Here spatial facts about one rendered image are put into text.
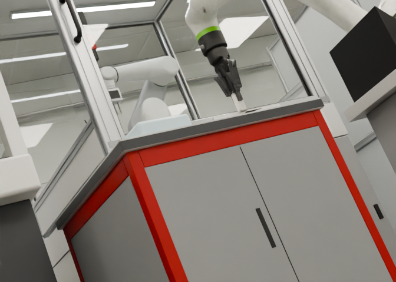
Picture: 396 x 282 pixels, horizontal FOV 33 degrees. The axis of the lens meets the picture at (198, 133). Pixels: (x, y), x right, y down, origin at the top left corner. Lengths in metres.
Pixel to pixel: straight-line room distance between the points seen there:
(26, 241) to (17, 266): 0.07
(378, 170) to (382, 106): 2.35
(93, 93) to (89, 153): 0.21
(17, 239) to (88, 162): 0.62
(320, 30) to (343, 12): 2.12
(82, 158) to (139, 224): 0.89
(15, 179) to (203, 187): 0.51
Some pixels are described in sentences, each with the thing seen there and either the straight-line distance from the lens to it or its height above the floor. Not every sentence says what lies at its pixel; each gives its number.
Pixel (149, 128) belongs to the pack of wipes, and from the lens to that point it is 1.57.
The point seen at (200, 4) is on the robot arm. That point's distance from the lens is 2.22.
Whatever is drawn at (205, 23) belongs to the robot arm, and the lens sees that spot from 2.31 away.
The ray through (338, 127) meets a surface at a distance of 2.70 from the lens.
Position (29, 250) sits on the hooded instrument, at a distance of 1.80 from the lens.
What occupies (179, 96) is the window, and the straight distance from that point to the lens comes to 2.40.
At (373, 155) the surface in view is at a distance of 4.39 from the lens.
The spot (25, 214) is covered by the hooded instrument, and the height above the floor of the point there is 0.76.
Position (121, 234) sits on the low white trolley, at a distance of 1.63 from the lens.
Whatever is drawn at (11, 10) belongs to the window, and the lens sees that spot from 2.88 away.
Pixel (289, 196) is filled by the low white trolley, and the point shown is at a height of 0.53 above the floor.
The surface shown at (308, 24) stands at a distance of 4.63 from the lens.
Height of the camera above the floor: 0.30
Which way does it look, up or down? 16 degrees up
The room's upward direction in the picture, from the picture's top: 23 degrees counter-clockwise
